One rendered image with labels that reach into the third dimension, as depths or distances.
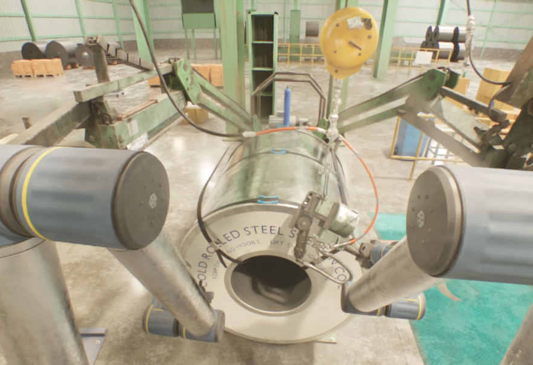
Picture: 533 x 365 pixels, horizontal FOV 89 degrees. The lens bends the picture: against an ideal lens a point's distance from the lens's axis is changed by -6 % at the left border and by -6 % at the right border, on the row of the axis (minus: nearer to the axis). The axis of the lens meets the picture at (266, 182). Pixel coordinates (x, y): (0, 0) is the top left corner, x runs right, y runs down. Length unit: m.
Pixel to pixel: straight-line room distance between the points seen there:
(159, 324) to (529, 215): 1.02
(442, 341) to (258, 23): 6.95
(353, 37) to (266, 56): 6.65
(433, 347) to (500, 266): 2.44
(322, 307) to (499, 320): 1.81
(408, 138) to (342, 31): 4.78
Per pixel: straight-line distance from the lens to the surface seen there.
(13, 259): 0.62
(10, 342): 0.72
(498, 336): 3.18
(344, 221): 1.33
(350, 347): 2.61
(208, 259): 1.79
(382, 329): 2.78
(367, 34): 1.08
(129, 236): 0.42
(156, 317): 1.12
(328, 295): 1.89
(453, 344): 2.93
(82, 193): 0.43
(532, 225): 0.41
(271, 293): 2.14
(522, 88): 1.39
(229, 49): 5.99
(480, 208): 0.38
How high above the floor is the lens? 2.16
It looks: 28 degrees down
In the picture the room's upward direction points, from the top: 1 degrees clockwise
